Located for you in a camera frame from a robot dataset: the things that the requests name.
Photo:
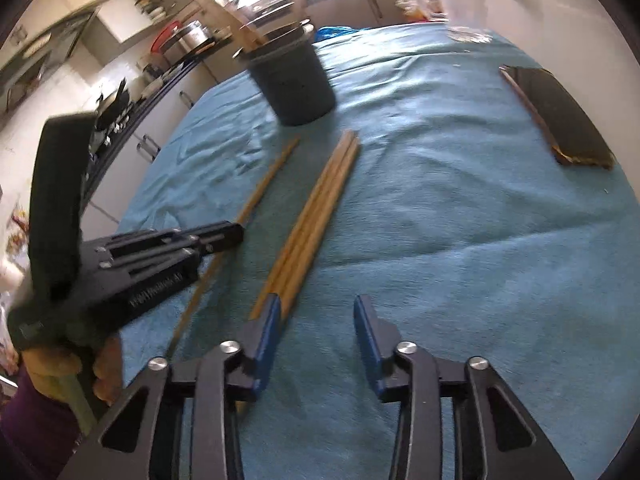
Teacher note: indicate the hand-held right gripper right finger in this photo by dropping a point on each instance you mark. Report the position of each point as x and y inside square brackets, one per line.
[367, 345]

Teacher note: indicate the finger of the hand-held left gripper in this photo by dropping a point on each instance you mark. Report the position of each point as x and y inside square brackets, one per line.
[175, 262]
[220, 235]

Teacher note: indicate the clear glass mug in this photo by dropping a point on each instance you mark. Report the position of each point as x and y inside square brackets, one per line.
[465, 0]

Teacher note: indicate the silver rice cooker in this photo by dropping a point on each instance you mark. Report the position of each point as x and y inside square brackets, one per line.
[187, 42]

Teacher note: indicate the clear plastic bag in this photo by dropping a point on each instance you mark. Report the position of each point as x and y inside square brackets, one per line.
[417, 10]

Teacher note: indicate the dark grey utensil holder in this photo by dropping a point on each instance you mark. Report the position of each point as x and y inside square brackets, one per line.
[295, 90]

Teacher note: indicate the black wok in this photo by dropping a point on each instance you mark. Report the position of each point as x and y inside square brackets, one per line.
[117, 100]

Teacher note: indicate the open wall cabinet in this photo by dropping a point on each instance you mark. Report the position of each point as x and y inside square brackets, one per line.
[125, 20]

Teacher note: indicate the red plastic basin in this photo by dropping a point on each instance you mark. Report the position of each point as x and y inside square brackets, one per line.
[162, 35]

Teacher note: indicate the blue tablecloth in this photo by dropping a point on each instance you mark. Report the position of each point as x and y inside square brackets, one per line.
[450, 235]

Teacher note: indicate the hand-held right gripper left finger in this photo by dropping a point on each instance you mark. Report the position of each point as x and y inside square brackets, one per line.
[265, 340]

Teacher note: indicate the range hood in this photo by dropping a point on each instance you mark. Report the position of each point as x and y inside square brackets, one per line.
[40, 60]

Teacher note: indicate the smartphone in brown case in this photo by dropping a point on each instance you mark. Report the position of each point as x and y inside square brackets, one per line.
[565, 115]

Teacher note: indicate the long bamboo chopstick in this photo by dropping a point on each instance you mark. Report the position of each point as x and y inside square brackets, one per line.
[311, 200]
[322, 200]
[270, 175]
[334, 200]

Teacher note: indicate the person's left forearm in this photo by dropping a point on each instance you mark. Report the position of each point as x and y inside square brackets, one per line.
[35, 425]

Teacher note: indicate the blue plastic bag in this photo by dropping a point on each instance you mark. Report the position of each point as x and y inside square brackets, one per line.
[332, 31]

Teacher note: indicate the person's left hand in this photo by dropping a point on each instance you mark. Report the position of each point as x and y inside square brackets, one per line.
[107, 360]

